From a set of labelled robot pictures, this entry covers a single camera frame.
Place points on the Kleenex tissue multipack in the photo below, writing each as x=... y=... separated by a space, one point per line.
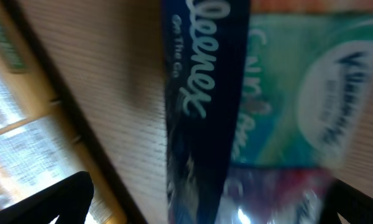
x=262 y=99

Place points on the orange spaghetti packet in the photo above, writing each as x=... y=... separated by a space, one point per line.
x=39 y=144

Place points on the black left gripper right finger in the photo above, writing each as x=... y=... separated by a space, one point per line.
x=353 y=205

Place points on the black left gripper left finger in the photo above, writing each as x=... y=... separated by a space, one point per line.
x=68 y=201

